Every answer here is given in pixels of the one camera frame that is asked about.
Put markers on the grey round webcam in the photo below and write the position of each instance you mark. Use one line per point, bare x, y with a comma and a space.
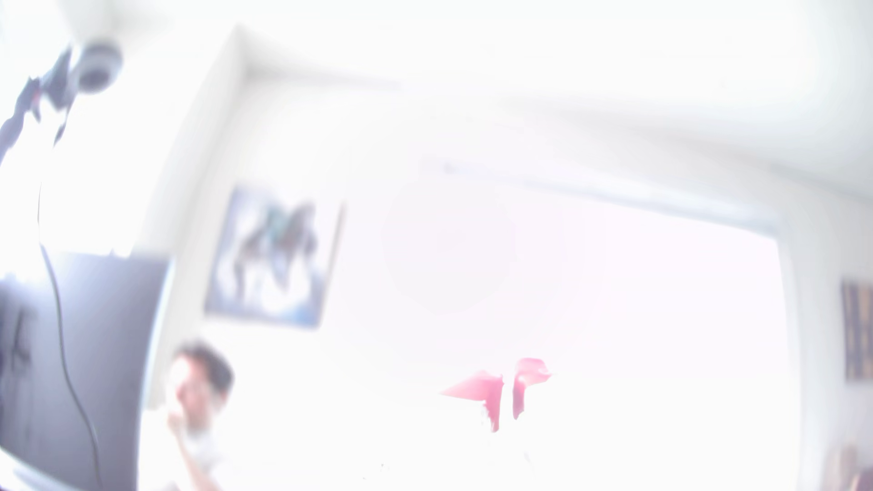
97, 65

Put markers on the dark flat monitor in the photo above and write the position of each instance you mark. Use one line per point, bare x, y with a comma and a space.
102, 354

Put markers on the bright window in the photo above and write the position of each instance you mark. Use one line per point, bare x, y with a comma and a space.
614, 307

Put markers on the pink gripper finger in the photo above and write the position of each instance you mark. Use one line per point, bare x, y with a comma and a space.
485, 387
526, 374

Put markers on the horse painting on wall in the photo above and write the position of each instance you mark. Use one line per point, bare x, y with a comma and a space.
273, 259

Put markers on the dark-haired person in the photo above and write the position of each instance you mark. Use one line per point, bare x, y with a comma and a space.
194, 389

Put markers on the brown framed wall picture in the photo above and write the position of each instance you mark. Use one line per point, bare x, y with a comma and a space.
858, 331

